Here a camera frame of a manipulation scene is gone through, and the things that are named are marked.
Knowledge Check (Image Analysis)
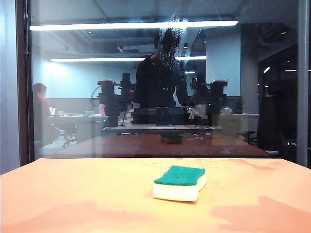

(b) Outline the grey window frame post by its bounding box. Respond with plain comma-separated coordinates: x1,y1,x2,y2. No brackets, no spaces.
296,0,311,169

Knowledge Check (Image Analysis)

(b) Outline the large glass window pane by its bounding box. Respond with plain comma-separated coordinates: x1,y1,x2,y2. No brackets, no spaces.
26,0,301,159

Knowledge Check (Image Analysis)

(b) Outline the dark brown window frame post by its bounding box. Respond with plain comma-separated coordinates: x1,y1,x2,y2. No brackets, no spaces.
15,0,35,166

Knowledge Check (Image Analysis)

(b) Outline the green and yellow sponge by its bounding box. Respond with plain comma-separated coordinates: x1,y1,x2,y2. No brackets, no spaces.
153,165,207,203

